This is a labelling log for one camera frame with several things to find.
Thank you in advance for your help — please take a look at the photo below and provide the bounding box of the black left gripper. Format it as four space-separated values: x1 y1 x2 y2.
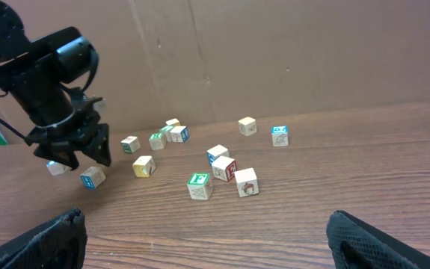
24 96 111 170

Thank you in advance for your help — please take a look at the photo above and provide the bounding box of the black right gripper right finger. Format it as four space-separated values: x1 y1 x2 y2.
326 211 430 269

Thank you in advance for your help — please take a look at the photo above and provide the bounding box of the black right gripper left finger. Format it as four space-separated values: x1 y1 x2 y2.
0 208 87 269

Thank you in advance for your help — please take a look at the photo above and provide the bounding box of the wooden block red U side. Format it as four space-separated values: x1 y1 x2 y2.
80 167 106 189

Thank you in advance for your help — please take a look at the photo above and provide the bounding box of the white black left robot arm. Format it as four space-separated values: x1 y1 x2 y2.
0 1 111 170

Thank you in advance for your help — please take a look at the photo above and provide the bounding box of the blue I wooden block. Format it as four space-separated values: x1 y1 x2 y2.
46 161 70 176

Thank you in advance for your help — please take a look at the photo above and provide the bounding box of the wooden block green B side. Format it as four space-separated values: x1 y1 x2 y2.
120 136 141 154

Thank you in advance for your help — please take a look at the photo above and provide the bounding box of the wooden block yellow side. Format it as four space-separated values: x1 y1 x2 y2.
132 155 156 178

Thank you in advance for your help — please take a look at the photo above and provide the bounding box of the green R wooden block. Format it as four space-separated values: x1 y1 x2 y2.
149 132 167 150

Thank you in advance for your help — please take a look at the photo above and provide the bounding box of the green L wooden block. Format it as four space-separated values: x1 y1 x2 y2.
160 125 174 142

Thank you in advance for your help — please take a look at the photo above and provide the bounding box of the plain wooden block top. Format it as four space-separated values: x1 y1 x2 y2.
165 118 180 126

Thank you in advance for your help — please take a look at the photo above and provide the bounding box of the wooden block blue side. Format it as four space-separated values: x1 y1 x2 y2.
170 126 190 143

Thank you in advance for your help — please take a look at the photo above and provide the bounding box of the wooden block acorn drawing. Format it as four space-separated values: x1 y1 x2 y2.
235 168 259 197

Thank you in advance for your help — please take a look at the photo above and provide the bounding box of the green F wooden block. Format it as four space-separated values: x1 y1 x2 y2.
187 173 213 200

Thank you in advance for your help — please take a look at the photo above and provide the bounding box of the blue P wooden block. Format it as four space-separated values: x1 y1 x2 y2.
271 126 289 146

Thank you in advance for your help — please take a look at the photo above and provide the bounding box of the wooden block blue edge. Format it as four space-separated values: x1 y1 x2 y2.
206 144 230 165

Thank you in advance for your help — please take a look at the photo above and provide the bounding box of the yellow top wooden block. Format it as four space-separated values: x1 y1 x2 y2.
239 117 257 136

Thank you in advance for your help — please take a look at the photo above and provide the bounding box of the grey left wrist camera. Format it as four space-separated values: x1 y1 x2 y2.
93 98 107 114

